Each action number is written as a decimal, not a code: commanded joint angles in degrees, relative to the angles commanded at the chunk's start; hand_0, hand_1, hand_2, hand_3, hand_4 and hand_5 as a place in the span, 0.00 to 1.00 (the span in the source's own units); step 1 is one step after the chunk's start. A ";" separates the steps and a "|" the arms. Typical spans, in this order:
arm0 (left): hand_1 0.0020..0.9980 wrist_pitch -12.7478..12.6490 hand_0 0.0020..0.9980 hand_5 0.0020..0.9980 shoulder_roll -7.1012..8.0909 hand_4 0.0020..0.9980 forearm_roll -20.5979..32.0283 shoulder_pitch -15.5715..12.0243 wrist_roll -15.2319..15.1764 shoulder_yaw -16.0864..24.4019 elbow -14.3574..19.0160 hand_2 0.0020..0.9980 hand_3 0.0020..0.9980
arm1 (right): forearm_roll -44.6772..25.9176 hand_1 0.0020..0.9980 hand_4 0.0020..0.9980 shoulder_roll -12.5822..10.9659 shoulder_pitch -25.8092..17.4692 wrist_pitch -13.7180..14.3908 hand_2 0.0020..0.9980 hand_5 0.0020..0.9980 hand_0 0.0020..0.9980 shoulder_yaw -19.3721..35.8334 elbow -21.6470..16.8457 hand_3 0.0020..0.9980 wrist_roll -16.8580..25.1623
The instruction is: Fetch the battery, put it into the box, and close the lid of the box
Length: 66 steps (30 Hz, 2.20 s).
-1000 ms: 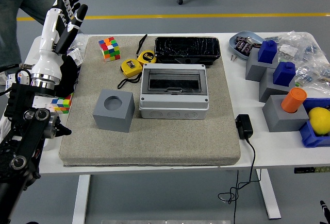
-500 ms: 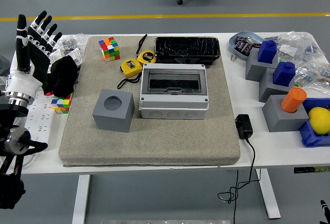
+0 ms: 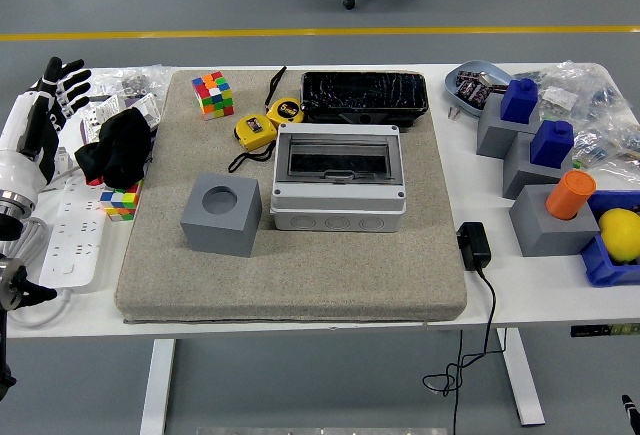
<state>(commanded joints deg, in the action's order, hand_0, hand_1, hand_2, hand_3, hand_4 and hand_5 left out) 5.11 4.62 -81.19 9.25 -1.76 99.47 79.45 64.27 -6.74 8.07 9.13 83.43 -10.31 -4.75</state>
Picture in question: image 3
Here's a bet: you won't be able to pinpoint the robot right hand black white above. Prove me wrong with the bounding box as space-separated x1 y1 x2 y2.
621 393 640 435

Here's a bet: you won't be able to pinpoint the blue storage bin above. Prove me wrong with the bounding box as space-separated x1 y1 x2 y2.
579 189 640 287

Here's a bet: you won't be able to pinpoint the yellow tape measure black print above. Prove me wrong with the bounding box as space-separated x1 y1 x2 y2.
263 65 306 129

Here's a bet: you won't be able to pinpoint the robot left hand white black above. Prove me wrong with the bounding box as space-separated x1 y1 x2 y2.
0 56 93 202

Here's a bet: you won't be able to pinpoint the black power adapter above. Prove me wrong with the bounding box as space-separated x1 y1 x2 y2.
455 221 492 272

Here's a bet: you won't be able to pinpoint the black plastic tray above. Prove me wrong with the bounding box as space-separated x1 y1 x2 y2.
299 71 430 129

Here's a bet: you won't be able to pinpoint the clear bags of small parts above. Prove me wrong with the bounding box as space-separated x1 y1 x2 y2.
514 59 640 176

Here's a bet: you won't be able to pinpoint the dark snack packets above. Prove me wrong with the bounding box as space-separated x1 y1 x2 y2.
453 69 509 106

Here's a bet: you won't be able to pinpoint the clear hinged box lid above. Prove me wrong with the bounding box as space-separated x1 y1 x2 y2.
284 135 394 182

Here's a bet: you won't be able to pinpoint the white purple printed packet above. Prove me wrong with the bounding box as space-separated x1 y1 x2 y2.
79 92 161 144

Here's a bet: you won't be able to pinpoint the black adapter cord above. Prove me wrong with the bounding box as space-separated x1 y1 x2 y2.
422 264 509 435

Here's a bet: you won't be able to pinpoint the yellow lemon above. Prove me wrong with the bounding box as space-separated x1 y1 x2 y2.
597 207 640 264

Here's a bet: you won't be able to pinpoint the white power strip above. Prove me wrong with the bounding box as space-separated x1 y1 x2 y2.
38 174 109 289

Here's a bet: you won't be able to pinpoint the grey holder block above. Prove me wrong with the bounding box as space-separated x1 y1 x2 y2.
508 183 601 258
475 92 541 160
501 130 576 200

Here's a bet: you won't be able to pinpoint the white table leg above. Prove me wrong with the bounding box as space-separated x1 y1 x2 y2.
139 338 177 435
496 327 546 427

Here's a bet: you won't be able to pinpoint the yellow tape measure with sticker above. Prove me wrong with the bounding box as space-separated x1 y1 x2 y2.
228 114 279 174

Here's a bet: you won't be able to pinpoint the grey-brown mat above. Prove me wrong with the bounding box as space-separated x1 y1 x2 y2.
114 69 469 325

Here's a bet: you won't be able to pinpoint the clear bag of metal parts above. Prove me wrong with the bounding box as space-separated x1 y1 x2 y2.
67 64 171 116

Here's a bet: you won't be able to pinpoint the grey block with round hole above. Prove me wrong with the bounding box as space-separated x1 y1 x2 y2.
178 172 263 259

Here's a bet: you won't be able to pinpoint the blue bottle-shaped block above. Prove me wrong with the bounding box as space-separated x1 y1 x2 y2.
499 77 539 124
528 119 575 169

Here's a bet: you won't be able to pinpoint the black table control panel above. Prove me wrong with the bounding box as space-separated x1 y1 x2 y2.
569 323 640 339

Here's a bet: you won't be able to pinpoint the black cloth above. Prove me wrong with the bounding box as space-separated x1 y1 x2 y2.
73 107 154 190

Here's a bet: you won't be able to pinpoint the small colourful puzzle cube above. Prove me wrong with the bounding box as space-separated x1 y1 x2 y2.
98 179 144 223

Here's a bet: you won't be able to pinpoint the large colourful puzzle cube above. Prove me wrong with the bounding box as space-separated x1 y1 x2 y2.
190 71 235 120

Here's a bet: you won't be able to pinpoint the pale blue dish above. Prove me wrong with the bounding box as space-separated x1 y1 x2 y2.
443 59 516 119

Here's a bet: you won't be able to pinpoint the grey plastic junction box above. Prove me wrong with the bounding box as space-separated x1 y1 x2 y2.
269 122 407 232

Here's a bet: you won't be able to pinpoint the orange cylinder battery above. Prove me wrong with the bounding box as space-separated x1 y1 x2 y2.
544 169 598 220

